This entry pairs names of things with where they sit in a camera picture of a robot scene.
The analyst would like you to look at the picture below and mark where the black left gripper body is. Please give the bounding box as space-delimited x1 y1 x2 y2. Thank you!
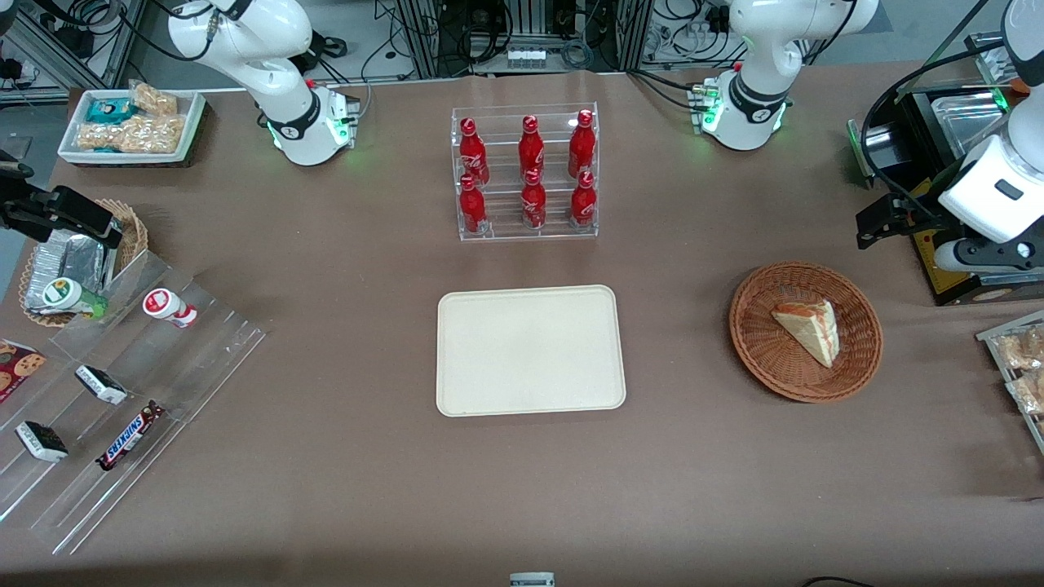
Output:
912 202 955 242

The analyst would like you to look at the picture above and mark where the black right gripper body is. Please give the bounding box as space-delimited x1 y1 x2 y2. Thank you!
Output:
0 188 60 241

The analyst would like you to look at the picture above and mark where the triangular sandwich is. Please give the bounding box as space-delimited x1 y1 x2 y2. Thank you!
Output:
771 299 841 369

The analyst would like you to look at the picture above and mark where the small tan wicker basket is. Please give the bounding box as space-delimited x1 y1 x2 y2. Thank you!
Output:
18 198 150 329

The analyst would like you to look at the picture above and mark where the grey bread tray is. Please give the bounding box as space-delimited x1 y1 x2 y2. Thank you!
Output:
976 310 1044 456

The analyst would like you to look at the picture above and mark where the white snack tray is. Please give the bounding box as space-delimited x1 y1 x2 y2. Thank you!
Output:
57 88 206 169

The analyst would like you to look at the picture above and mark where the large brown wicker basket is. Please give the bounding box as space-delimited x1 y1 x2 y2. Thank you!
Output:
729 261 884 404

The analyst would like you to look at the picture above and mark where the beige plastic tray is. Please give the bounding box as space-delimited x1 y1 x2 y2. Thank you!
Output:
436 285 627 418

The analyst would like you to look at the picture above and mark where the silver foil packet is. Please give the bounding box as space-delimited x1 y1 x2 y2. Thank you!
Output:
24 228 123 315

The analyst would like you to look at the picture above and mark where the black food warmer machine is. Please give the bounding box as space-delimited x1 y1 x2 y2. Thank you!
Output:
847 33 1044 307

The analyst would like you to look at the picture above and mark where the green yogurt bottle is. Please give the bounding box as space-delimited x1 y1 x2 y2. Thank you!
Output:
41 277 108 319

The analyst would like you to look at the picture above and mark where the large rice cracker bag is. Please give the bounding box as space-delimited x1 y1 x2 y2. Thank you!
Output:
76 114 187 154

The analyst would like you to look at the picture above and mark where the teal snack packet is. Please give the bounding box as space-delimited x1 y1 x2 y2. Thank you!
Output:
86 98 139 125

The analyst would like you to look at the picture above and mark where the steel food pan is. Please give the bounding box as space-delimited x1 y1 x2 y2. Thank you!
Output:
931 88 1016 160

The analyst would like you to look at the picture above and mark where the red white yogurt bottle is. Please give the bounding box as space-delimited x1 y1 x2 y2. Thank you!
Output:
143 288 198 329

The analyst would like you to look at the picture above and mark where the small rice cracker bag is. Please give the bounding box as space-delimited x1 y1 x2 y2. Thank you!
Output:
129 82 179 117

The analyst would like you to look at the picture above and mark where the red cookie box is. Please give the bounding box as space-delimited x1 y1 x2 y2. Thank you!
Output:
0 339 47 404

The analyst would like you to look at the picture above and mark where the wrapped bread pack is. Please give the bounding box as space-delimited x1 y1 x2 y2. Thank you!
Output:
997 326 1044 372
1007 371 1044 417

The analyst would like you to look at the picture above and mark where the black white snack box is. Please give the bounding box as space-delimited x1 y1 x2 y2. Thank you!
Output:
75 364 129 406
15 421 69 464

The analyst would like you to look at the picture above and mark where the clear acrylic stepped display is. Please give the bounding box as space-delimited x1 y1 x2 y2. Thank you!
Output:
0 249 268 557

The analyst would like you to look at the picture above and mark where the snickers chocolate bar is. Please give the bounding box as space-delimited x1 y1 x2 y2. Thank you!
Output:
96 399 166 472

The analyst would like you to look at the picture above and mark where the red cola bottle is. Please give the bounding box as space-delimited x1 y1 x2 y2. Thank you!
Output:
521 169 548 231
459 117 490 187
570 170 597 228
458 174 489 236
568 109 597 179
519 115 546 176

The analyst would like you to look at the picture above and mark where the clear acrylic bottle rack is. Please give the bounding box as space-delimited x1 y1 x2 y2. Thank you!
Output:
450 103 600 242

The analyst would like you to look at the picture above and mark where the aluminium equipment rack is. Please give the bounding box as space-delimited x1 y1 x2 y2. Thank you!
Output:
396 0 653 78

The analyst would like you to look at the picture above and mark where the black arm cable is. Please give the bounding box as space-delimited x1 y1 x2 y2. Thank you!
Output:
860 37 1008 217

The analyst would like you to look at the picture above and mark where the aluminium frame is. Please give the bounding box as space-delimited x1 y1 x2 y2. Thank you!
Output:
0 0 149 105

